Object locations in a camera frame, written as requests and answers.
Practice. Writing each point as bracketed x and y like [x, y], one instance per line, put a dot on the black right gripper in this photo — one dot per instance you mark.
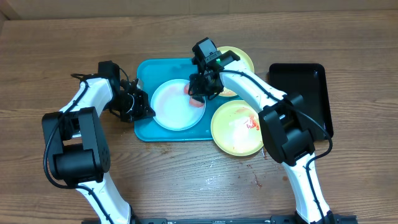
[200, 90]

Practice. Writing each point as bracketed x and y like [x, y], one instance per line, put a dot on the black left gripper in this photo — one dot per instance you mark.
[142, 111]

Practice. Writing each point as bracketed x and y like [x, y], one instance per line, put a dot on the pink green sponge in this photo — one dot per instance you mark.
[196, 102]

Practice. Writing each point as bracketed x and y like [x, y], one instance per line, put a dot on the light blue plate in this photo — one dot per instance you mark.
[174, 109]

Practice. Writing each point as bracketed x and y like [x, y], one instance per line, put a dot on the yellow plate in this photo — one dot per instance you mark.
[244, 57]
[236, 130]

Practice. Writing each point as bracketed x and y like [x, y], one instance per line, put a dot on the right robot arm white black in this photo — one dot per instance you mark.
[287, 132]

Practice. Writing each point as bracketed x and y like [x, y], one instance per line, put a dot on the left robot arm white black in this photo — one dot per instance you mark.
[77, 155]

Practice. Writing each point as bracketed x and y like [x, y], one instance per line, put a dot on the black tray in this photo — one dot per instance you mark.
[308, 80]

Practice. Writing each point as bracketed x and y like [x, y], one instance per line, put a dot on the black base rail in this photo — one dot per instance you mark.
[275, 219]

